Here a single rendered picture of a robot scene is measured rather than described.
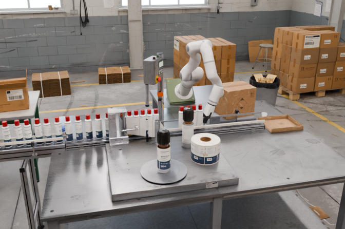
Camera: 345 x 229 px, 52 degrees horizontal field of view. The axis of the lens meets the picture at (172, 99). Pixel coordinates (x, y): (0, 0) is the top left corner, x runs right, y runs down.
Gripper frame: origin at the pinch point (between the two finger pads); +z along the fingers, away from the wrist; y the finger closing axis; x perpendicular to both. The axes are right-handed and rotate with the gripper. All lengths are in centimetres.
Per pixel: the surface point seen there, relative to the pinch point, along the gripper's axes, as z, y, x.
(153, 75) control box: -25, 0, -55
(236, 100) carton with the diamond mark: -19.3, -19.3, 30.6
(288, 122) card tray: -17, -2, 78
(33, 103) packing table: 67, -122, -138
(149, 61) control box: -34, -1, -61
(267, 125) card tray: -10, -2, 59
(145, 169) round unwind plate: 25, 56, -54
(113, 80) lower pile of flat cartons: 99, -428, -15
